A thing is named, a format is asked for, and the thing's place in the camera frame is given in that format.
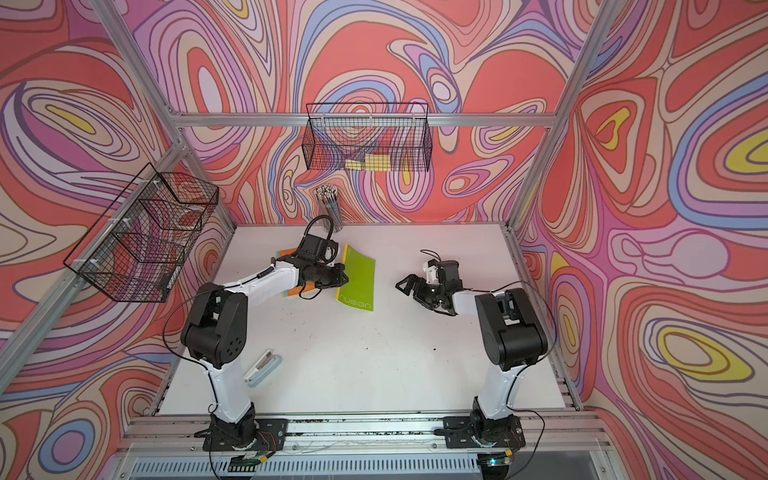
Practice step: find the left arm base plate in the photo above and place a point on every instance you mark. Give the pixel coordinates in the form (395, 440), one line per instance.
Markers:
(260, 434)

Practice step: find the yellow sticky notes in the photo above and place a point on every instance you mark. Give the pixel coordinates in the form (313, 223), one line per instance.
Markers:
(370, 163)

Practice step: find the remaining cream lined notebook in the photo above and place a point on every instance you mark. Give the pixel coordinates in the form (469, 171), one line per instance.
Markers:
(296, 291)

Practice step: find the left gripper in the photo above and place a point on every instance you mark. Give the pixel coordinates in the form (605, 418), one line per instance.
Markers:
(339, 274)

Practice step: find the metal pen cup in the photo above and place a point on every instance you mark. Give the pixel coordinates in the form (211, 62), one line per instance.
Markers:
(328, 196)

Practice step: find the black wire basket left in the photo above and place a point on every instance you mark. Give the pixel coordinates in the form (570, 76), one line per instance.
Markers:
(136, 249)

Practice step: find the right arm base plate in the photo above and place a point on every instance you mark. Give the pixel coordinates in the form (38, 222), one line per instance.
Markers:
(465, 432)

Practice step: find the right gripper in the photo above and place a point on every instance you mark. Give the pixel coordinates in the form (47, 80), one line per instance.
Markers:
(418, 294)

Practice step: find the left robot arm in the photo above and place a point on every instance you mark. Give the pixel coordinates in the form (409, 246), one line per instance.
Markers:
(215, 330)

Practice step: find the black wire basket back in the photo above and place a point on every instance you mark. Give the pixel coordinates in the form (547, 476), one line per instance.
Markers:
(337, 131)

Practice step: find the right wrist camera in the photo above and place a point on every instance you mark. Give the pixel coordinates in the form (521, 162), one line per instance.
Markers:
(434, 272)

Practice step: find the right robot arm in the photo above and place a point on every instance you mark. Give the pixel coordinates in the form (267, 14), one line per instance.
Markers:
(513, 339)

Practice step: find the light blue white stapler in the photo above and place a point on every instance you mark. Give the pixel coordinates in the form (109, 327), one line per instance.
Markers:
(262, 368)

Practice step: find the black wire basket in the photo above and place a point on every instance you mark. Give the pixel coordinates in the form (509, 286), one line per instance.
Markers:
(337, 131)
(136, 249)

